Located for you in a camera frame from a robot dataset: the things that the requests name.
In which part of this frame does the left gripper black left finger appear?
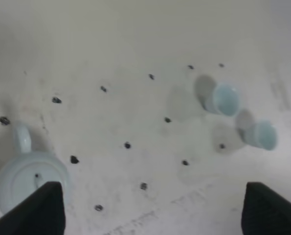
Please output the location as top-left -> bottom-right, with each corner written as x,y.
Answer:
0,182 -> 66,235

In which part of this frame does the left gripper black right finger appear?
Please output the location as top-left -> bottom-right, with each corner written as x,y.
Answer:
241,182 -> 291,235

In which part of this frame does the light blue porcelain teapot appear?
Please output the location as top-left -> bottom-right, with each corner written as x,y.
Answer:
0,122 -> 71,214

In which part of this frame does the near light blue teacup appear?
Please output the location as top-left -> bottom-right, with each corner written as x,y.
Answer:
243,120 -> 278,151

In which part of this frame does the light blue teacup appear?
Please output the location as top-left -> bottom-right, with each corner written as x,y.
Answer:
204,84 -> 240,117
243,120 -> 278,151

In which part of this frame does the far light blue teacup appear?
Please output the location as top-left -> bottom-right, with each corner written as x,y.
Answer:
204,84 -> 240,117

